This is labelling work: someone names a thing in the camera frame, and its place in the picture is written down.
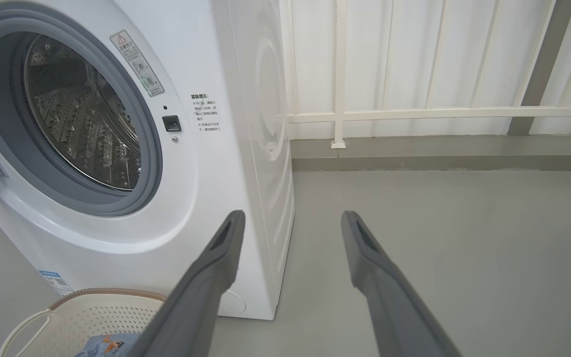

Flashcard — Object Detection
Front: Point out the round white filter cover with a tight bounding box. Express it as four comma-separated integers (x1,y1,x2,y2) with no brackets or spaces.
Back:
216,289,247,316

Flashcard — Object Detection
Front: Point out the white perforated basket brown rim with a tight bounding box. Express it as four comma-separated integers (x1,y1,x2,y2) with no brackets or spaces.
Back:
0,288,167,357

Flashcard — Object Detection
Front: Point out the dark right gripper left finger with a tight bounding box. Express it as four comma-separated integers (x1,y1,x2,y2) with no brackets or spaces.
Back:
126,210,246,357

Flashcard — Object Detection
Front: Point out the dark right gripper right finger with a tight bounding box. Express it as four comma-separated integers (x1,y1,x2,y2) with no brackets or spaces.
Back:
341,210,463,357

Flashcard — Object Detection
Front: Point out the black text instruction sticker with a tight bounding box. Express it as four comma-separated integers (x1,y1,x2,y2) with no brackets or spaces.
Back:
190,93,222,133

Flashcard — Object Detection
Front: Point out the white front-load washing machine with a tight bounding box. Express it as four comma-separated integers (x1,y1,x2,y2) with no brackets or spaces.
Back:
0,0,296,321

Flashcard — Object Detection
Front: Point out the blue energy label sticker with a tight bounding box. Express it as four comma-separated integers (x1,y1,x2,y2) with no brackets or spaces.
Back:
38,270,75,297

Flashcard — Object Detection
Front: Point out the blue bear print garment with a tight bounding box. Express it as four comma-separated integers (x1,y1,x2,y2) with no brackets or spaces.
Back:
74,333,140,357

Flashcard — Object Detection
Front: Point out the white metal fence railing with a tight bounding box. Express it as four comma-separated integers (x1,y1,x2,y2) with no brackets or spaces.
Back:
285,0,571,149

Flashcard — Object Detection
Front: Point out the stainless steel washing machine drum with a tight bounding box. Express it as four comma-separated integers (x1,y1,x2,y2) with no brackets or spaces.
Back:
23,34,141,191

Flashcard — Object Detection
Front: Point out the grey warning sticker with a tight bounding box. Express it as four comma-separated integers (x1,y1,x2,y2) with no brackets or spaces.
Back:
110,30,165,98

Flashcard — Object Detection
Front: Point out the grey rubber door seal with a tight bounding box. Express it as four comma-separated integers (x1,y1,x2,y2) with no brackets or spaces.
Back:
0,2,163,217

